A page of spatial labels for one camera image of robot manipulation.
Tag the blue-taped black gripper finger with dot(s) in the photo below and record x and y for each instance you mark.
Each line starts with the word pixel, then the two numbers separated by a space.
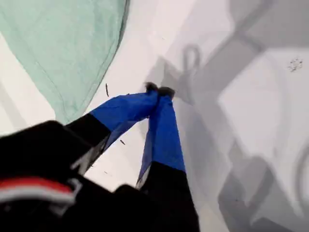
pixel 125 108
pixel 164 135

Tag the pale green T-shirt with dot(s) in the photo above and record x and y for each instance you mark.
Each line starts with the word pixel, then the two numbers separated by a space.
pixel 62 48

